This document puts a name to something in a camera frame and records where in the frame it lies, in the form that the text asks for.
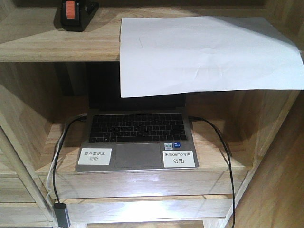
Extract white paper sheet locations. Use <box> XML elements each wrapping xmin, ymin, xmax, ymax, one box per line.
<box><xmin>120</xmin><ymin>16</ymin><xmax>304</xmax><ymax>98</ymax></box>

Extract black orange stapler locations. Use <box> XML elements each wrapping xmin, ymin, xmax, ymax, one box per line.
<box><xmin>53</xmin><ymin>0</ymin><xmax>99</xmax><ymax>32</ymax></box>

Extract grey laptop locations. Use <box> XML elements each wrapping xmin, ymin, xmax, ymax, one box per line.
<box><xmin>76</xmin><ymin>62</ymin><xmax>199</xmax><ymax>172</ymax></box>

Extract white label right sticker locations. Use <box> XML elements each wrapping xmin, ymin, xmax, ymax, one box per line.
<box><xmin>163</xmin><ymin>151</ymin><xmax>196</xmax><ymax>168</ymax></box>

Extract white label sticker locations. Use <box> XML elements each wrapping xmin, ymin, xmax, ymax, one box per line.
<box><xmin>163</xmin><ymin>151</ymin><xmax>196</xmax><ymax>168</ymax></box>
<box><xmin>78</xmin><ymin>148</ymin><xmax>112</xmax><ymax>165</ymax></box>

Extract white label left sticker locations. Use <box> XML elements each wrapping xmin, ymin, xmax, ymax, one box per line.
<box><xmin>78</xmin><ymin>148</ymin><xmax>112</xmax><ymax>165</ymax></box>

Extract grey usb hub adapter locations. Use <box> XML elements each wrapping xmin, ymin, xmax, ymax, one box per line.
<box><xmin>53</xmin><ymin>203</ymin><xmax>71</xmax><ymax>228</ymax></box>

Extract black cable right of laptop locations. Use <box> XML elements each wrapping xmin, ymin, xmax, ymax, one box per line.
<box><xmin>189</xmin><ymin>116</ymin><xmax>237</xmax><ymax>228</ymax></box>

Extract black cable of laptop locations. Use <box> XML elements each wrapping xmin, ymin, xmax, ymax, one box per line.
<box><xmin>53</xmin><ymin>115</ymin><xmax>87</xmax><ymax>204</ymax></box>
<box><xmin>189</xmin><ymin>116</ymin><xmax>237</xmax><ymax>228</ymax></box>

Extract black cable left of laptop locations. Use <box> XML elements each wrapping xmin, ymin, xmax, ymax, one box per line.
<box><xmin>53</xmin><ymin>115</ymin><xmax>87</xmax><ymax>204</ymax></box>

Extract white cable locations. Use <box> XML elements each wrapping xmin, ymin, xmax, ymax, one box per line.
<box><xmin>46</xmin><ymin>133</ymin><xmax>65</xmax><ymax>207</ymax></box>

